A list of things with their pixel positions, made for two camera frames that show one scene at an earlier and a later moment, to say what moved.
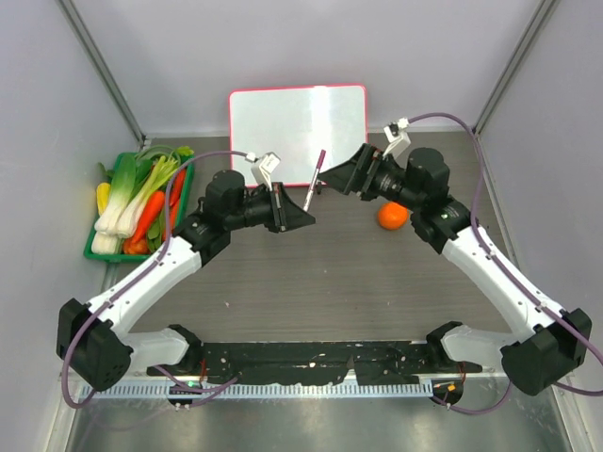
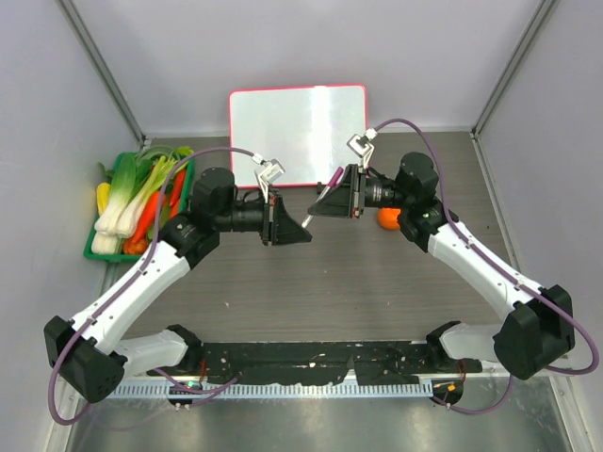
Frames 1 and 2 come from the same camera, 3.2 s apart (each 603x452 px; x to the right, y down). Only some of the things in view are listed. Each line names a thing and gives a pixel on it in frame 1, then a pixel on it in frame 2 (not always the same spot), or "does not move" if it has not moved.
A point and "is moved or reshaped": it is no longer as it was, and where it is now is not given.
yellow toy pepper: (103, 196) does not move
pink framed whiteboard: (297, 123) does not move
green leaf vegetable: (156, 234) does not move
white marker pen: (311, 192) → (308, 217)
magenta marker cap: (321, 158) is moved or reshaped
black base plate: (366, 362) does not move
